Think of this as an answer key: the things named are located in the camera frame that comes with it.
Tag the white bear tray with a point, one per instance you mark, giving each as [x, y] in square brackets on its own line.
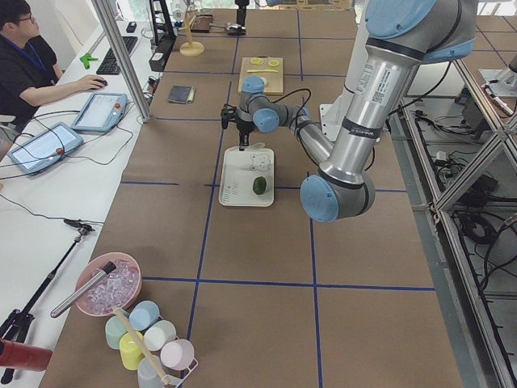
[239, 170]

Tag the grey sponge cloth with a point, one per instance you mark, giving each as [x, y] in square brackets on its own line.
[181, 94]

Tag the wooden stand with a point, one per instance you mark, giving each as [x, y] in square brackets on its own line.
[191, 48]

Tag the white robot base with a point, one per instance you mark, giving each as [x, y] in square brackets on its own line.
[331, 116]

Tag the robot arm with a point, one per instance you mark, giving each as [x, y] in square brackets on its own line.
[402, 35]

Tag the wooden cutting board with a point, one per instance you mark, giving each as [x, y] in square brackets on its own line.
[273, 83]

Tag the blue cup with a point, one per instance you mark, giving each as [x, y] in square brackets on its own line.
[144, 315]

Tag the near tablet pendant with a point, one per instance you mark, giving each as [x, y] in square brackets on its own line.
[46, 149]

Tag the seated person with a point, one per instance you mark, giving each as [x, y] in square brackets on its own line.
[29, 69]

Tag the yellow cup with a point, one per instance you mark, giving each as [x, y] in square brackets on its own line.
[130, 353]

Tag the aluminium frame post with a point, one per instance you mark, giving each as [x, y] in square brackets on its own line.
[107, 21]

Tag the pink cup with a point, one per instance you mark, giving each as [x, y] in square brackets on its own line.
[177, 354]

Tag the clear cup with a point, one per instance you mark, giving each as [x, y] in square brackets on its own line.
[147, 377]

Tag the steel tube handle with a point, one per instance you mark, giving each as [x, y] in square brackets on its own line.
[74, 297]

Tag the green avocado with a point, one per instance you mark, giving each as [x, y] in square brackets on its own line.
[259, 185]

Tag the far tablet pendant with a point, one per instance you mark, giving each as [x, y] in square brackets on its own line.
[101, 112]

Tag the black tripod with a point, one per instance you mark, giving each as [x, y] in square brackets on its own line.
[16, 325]

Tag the tablet pendant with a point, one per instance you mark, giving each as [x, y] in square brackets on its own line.
[101, 112]
[46, 149]

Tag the red cylinder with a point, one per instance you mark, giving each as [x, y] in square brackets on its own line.
[16, 355]

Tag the pink bowl of ice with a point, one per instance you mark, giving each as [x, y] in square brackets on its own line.
[118, 289]

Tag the green cup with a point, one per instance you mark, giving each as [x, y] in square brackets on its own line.
[114, 330]

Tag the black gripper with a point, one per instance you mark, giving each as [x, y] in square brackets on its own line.
[244, 126]

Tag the white cup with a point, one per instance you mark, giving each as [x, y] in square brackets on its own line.
[159, 334]

